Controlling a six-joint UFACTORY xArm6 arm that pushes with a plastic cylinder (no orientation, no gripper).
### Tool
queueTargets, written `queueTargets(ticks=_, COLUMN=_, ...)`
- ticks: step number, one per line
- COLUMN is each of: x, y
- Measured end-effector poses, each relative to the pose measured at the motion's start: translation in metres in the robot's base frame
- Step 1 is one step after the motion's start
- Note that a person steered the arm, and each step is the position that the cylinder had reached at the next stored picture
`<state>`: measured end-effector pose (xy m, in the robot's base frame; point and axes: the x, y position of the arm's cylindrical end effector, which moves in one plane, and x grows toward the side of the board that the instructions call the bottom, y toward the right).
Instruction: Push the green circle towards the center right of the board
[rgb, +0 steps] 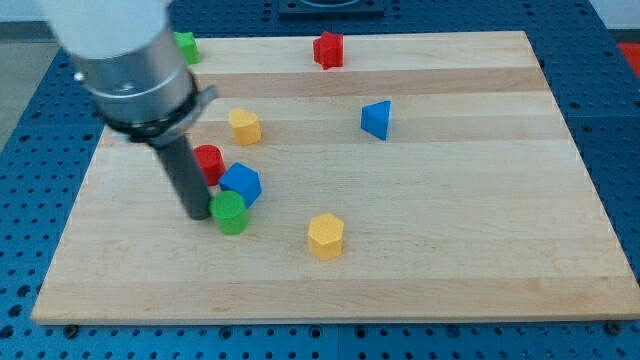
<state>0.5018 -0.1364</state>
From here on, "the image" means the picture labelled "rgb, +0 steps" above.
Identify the green cylinder block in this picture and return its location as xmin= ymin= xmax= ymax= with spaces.
xmin=209 ymin=190 xmax=249 ymax=235

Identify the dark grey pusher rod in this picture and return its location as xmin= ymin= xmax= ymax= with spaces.
xmin=154 ymin=135 xmax=211 ymax=220

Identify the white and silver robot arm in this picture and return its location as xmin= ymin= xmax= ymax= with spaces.
xmin=38 ymin=0 xmax=217 ymax=148

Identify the light wooden board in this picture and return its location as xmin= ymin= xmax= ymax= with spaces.
xmin=32 ymin=31 xmax=639 ymax=325

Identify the yellow hexagon block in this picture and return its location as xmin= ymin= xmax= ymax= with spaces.
xmin=307 ymin=213 xmax=344 ymax=260

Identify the blue cube block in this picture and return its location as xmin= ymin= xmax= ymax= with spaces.
xmin=219 ymin=162 xmax=262 ymax=208

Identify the blue triangle block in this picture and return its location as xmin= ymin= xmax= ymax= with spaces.
xmin=360 ymin=100 xmax=391 ymax=141

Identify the yellow heart block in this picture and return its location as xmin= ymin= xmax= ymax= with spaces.
xmin=228 ymin=108 xmax=262 ymax=146

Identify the red cylinder block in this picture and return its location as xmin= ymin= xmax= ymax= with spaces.
xmin=194 ymin=144 xmax=226 ymax=186

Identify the red star block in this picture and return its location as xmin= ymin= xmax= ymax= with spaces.
xmin=313 ymin=31 xmax=344 ymax=70

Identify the green block at corner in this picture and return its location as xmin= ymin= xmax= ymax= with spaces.
xmin=174 ymin=32 xmax=200 ymax=65

